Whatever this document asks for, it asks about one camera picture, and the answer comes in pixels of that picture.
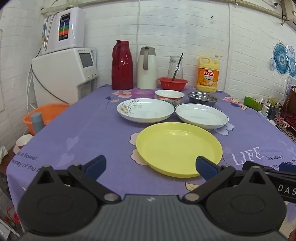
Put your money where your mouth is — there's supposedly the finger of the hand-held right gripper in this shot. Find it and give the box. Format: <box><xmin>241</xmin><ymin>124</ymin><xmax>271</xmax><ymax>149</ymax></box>
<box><xmin>242</xmin><ymin>161</ymin><xmax>296</xmax><ymax>174</ymax></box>

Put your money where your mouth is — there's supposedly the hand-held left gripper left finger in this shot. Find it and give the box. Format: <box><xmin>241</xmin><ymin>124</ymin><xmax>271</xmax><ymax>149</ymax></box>
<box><xmin>33</xmin><ymin>155</ymin><xmax>121</xmax><ymax>204</ymax></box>

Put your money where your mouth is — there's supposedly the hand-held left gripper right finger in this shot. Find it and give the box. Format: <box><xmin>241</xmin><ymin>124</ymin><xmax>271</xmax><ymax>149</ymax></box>
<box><xmin>182</xmin><ymin>156</ymin><xmax>270</xmax><ymax>204</ymax></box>

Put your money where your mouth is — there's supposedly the yellow plastic plate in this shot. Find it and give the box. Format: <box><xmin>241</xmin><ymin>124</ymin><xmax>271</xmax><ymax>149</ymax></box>
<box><xmin>136</xmin><ymin>122</ymin><xmax>223</xmax><ymax>178</ymax></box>

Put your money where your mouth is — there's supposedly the white blue-rimmed plate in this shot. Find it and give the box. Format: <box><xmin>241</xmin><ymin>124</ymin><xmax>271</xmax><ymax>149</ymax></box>
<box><xmin>175</xmin><ymin>103</ymin><xmax>229</xmax><ymax>131</ymax></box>

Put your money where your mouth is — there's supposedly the stainless steel bowl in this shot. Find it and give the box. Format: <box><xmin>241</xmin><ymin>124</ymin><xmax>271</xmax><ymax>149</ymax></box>
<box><xmin>187</xmin><ymin>91</ymin><xmax>219</xmax><ymax>107</ymax></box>

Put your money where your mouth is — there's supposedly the white floral plate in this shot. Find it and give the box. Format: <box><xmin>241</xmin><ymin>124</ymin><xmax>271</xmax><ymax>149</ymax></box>
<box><xmin>117</xmin><ymin>98</ymin><xmax>175</xmax><ymax>124</ymax></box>

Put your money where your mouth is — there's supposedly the red patterned ceramic bowl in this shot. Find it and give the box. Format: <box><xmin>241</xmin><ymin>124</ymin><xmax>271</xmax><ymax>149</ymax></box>
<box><xmin>155</xmin><ymin>90</ymin><xmax>185</xmax><ymax>107</ymax></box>

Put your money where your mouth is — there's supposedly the purple plastic bowl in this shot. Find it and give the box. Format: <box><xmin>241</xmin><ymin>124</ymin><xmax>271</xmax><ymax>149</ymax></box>
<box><xmin>131</xmin><ymin>89</ymin><xmax>155</xmax><ymax>99</ymax></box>

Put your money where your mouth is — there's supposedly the purple floral tablecloth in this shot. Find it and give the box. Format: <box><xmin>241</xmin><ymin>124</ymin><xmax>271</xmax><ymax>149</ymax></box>
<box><xmin>6</xmin><ymin>85</ymin><xmax>296</xmax><ymax>232</ymax></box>

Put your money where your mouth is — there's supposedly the white power strip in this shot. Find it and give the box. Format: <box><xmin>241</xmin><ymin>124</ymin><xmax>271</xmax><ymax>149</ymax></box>
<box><xmin>258</xmin><ymin>111</ymin><xmax>276</xmax><ymax>126</ymax></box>

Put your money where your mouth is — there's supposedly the dark charger plug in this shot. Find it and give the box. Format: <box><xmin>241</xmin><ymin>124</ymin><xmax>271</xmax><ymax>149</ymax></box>
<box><xmin>267</xmin><ymin>106</ymin><xmax>281</xmax><ymax>121</ymax></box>

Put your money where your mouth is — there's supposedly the brown bag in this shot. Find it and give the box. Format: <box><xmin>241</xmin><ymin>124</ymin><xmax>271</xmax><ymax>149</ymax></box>
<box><xmin>282</xmin><ymin>86</ymin><xmax>296</xmax><ymax>130</ymax></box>

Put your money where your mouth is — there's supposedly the green box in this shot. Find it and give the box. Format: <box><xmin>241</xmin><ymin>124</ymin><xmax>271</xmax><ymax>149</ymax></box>
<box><xmin>243</xmin><ymin>96</ymin><xmax>263</xmax><ymax>111</ymax></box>

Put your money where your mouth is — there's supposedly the orange plastic basket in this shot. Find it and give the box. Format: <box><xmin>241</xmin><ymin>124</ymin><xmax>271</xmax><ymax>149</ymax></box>
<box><xmin>21</xmin><ymin>103</ymin><xmax>71</xmax><ymax>136</ymax></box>

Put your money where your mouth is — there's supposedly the grey-blue cup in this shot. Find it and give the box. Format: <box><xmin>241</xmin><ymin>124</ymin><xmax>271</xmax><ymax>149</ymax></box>
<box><xmin>31</xmin><ymin>112</ymin><xmax>45</xmax><ymax>134</ymax></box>

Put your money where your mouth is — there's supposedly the red plastic basket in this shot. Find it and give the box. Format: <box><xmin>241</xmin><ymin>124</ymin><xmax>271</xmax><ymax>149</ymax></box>
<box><xmin>158</xmin><ymin>77</ymin><xmax>189</xmax><ymax>91</ymax></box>

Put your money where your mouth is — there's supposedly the yellow detergent bottle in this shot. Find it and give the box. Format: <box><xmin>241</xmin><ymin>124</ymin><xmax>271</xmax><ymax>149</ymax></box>
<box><xmin>196</xmin><ymin>55</ymin><xmax>223</xmax><ymax>93</ymax></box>

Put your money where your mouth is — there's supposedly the white water dispenser with screen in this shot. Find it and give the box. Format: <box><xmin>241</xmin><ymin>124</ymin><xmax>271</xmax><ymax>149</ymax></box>
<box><xmin>32</xmin><ymin>47</ymin><xmax>100</xmax><ymax>107</ymax></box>

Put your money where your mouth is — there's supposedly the red thermos jug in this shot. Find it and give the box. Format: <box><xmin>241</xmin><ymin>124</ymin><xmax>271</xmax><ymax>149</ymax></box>
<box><xmin>111</xmin><ymin>40</ymin><xmax>134</xmax><ymax>90</ymax></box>

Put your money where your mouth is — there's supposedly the glass pitcher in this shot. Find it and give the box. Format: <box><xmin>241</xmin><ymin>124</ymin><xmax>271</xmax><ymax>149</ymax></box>
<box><xmin>168</xmin><ymin>56</ymin><xmax>184</xmax><ymax>81</ymax></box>

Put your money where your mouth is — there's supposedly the white thermos jug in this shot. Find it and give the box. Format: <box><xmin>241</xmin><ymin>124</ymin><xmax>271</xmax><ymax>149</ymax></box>
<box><xmin>137</xmin><ymin>46</ymin><xmax>158</xmax><ymax>89</ymax></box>

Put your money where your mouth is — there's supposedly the black stirring stick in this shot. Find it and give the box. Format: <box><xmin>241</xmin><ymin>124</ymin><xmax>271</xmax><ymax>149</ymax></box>
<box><xmin>172</xmin><ymin>53</ymin><xmax>184</xmax><ymax>81</ymax></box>

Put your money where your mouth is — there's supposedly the blue paper fan decoration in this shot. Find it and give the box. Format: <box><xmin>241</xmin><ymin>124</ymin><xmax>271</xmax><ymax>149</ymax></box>
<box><xmin>270</xmin><ymin>43</ymin><xmax>296</xmax><ymax>77</ymax></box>

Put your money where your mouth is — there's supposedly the white water purifier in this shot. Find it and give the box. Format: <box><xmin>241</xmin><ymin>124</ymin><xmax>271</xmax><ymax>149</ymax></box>
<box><xmin>42</xmin><ymin>7</ymin><xmax>86</xmax><ymax>55</ymax></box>

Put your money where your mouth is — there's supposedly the grey dispenser cable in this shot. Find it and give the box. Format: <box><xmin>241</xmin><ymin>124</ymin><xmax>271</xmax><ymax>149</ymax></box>
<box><xmin>31</xmin><ymin>66</ymin><xmax>68</xmax><ymax>104</ymax></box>

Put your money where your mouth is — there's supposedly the white wall cable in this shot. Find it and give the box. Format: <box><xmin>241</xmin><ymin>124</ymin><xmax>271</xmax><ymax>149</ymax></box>
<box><xmin>223</xmin><ymin>3</ymin><xmax>232</xmax><ymax>91</ymax></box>
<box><xmin>136</xmin><ymin>0</ymin><xmax>142</xmax><ymax>48</ymax></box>

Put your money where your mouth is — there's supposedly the wall air conditioner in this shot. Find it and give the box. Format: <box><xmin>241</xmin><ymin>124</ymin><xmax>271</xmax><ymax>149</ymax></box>
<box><xmin>279</xmin><ymin>0</ymin><xmax>296</xmax><ymax>26</ymax></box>

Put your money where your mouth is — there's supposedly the beige wall pipe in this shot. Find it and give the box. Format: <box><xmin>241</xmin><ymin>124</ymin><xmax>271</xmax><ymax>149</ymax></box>
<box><xmin>41</xmin><ymin>0</ymin><xmax>281</xmax><ymax>18</ymax></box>

